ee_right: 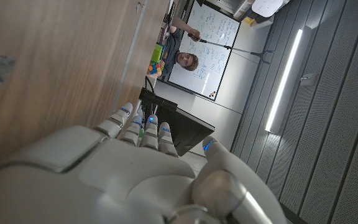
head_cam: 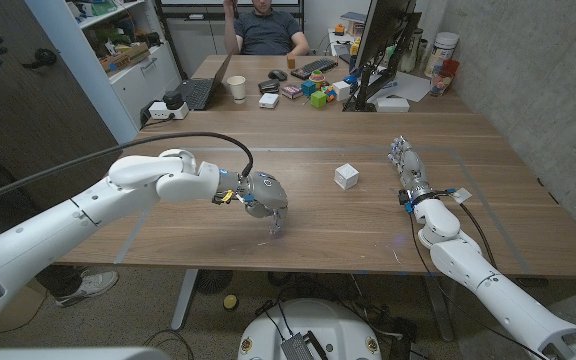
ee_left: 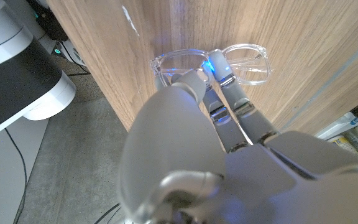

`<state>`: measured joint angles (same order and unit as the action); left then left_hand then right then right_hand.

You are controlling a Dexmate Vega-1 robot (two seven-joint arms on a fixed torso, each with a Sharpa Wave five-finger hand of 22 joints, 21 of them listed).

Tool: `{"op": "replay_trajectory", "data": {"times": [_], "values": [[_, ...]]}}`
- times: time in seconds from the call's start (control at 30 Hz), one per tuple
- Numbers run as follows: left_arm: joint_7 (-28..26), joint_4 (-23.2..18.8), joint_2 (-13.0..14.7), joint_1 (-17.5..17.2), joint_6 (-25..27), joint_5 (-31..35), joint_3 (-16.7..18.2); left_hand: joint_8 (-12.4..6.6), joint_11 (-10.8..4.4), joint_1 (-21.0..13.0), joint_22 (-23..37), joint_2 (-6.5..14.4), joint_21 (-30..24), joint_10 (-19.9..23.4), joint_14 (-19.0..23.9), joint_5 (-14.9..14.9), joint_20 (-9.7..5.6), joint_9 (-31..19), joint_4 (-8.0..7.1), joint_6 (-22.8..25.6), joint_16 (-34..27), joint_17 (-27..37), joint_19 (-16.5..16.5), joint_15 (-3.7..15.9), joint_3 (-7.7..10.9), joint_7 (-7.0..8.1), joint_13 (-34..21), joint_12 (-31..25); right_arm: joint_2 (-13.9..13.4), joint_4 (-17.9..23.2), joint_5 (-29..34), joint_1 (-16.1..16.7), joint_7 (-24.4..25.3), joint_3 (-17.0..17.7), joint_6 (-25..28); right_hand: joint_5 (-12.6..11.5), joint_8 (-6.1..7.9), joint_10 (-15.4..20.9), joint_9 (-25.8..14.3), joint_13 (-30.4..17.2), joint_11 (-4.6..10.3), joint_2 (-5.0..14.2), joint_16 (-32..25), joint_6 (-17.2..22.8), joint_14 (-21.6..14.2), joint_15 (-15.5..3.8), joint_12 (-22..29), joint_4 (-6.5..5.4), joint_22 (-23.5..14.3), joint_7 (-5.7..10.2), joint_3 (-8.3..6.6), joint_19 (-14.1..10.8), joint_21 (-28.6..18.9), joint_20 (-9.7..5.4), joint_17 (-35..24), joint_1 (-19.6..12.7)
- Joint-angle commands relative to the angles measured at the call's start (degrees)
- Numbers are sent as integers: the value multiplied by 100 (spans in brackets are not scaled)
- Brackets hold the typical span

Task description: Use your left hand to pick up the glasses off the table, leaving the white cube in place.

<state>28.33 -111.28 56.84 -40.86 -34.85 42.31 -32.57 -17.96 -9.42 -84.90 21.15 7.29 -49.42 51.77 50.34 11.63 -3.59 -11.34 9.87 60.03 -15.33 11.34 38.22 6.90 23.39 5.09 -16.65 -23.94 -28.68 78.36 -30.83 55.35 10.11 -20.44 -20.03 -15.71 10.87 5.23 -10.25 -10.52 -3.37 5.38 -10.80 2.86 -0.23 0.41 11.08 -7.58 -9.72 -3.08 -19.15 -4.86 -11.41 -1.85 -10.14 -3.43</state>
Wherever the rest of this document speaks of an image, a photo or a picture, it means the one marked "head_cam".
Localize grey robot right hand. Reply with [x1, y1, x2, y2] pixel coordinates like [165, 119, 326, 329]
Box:
[387, 135, 437, 206]

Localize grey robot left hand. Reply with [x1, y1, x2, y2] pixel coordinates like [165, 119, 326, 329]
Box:
[216, 168, 290, 235]

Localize clear transparent glasses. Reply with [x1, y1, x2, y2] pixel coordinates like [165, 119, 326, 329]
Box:
[266, 212, 283, 237]

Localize white cube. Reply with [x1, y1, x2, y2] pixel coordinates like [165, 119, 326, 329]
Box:
[333, 162, 360, 191]

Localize white flat device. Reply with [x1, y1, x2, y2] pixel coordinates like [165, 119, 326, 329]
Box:
[375, 96, 411, 113]

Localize white paper sheet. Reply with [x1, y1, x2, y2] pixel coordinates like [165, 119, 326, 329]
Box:
[367, 70, 433, 104]

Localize black monitor stand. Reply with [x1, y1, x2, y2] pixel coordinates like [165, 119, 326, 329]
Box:
[342, 12, 423, 113]

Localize black floor fan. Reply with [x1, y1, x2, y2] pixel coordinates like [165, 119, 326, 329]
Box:
[194, 269, 235, 295]

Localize white toy block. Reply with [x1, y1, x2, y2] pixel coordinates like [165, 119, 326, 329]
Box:
[332, 80, 352, 102]

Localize white paper cup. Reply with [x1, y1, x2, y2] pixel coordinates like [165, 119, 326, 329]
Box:
[226, 75, 247, 105]

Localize white round canister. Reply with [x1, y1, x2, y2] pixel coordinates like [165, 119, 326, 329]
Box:
[423, 31, 460, 79]

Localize black laptop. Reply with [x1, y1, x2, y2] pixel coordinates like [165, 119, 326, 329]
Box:
[175, 52, 233, 111]

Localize black keyboard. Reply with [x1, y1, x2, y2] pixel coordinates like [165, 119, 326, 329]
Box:
[290, 57, 339, 81]

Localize white power strip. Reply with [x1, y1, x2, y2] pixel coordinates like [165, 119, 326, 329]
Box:
[147, 100, 190, 121]

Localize grey table leg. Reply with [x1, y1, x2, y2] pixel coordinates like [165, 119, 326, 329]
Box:
[423, 274, 455, 343]
[170, 269, 199, 331]

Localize black computer monitor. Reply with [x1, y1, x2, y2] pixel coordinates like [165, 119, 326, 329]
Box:
[355, 0, 418, 71]

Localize white robot torso base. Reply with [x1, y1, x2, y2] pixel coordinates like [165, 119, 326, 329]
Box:
[237, 298, 383, 360]

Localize grey finned module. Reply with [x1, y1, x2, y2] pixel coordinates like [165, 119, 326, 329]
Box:
[280, 333, 317, 360]

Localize seated person in dark shirt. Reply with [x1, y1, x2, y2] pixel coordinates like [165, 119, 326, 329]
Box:
[223, 0, 312, 57]

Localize white shelf cabinet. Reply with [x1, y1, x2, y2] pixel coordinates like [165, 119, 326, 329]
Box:
[23, 0, 183, 150]

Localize cardboard box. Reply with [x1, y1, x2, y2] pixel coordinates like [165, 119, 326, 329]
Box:
[98, 41, 151, 74]

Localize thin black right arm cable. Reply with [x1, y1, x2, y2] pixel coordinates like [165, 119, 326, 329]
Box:
[407, 212, 549, 360]

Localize black floor cable loop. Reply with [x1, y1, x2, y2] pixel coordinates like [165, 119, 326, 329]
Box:
[142, 328, 195, 360]

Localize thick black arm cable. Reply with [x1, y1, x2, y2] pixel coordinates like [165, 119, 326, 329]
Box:
[0, 131, 255, 211]

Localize black door handle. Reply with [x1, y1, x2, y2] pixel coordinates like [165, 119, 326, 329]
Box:
[21, 47, 58, 70]

